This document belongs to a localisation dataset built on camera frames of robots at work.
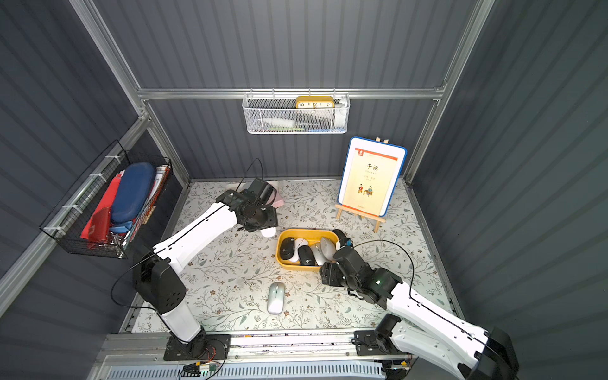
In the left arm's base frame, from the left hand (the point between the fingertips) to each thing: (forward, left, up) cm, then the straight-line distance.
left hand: (274, 223), depth 83 cm
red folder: (-11, +47, +14) cm, 50 cm away
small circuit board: (-41, +23, -20) cm, 51 cm away
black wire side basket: (-11, +42, +11) cm, 44 cm away
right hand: (-15, -20, -5) cm, 25 cm away
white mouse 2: (-4, +1, 0) cm, 4 cm away
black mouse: (-3, -4, -13) cm, 14 cm away
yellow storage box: (+4, -13, -15) cm, 20 cm away
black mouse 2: (-5, -12, -15) cm, 19 cm away
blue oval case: (+2, +42, +16) cm, 45 cm away
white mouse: (-4, -20, -11) cm, 23 cm away
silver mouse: (-22, -1, -17) cm, 28 cm away
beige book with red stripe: (+16, -36, +5) cm, 40 cm away
